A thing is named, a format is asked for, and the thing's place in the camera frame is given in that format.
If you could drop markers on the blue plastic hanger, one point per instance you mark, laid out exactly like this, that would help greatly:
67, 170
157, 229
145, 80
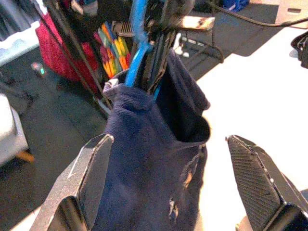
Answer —
139, 16

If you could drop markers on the navy blue garment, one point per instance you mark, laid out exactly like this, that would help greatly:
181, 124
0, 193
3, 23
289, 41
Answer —
144, 156

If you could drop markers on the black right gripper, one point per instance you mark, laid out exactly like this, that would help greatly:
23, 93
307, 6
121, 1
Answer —
168, 12

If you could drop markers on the colourful striped garment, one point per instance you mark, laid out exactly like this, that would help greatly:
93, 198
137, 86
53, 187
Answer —
113, 53

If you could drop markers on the black metal clothes rack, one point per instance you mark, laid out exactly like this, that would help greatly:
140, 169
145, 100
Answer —
79, 59

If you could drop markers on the grey padded ottoman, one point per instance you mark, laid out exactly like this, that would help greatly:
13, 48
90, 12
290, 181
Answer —
9, 130

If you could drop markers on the red hanging garment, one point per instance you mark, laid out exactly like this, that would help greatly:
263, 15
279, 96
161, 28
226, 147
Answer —
62, 48

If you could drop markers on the black carpet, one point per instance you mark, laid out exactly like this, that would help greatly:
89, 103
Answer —
48, 115

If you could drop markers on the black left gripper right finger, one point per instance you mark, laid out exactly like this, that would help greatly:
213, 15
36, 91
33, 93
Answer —
257, 185

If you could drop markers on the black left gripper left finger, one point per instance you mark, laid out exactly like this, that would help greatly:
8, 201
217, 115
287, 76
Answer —
72, 187

